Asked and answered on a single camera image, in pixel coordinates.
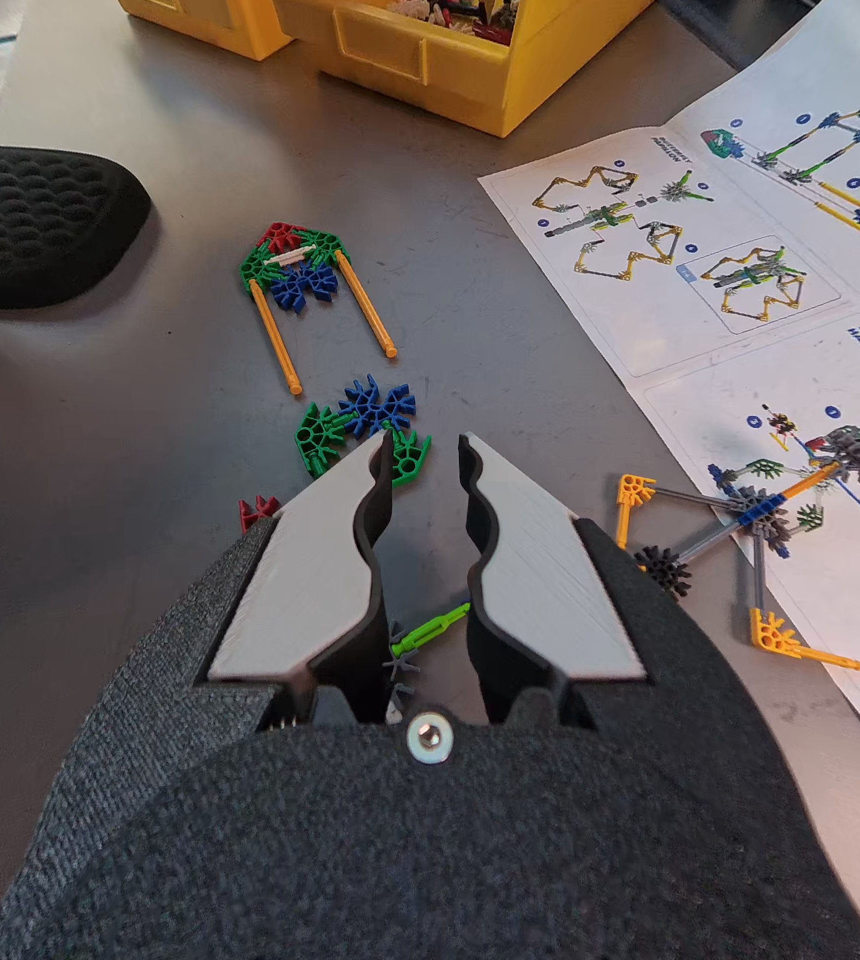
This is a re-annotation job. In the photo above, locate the blue snowflake connector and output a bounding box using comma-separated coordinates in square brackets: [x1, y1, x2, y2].
[336, 375, 417, 440]

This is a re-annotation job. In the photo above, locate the multicolour rod connector toy figure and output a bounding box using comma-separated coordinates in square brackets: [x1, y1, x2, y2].
[383, 461, 860, 725]

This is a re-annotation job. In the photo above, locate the pile of toy parts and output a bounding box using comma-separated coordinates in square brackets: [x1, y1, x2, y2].
[385, 0, 522, 42]

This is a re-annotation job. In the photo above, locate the black chair armrest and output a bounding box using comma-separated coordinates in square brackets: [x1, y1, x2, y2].
[0, 146, 153, 310]

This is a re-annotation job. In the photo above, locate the red corner connector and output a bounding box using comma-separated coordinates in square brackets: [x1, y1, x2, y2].
[238, 495, 282, 535]

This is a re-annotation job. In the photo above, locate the connector assembly with yellow rods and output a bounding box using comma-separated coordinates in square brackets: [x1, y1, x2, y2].
[240, 222, 398, 396]

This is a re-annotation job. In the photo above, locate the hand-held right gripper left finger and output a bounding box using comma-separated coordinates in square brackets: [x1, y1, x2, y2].
[207, 429, 395, 684]

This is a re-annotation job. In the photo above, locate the white instruction sheet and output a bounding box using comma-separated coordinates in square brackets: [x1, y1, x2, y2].
[478, 0, 860, 796]

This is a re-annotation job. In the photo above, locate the large yellow parts bin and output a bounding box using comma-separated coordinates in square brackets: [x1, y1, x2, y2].
[276, 0, 656, 138]

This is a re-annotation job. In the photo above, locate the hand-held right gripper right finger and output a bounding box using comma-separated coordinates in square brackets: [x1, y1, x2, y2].
[458, 432, 648, 684]

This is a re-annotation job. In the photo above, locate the small yellow parts bin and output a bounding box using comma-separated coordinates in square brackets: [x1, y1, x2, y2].
[118, 0, 297, 63]

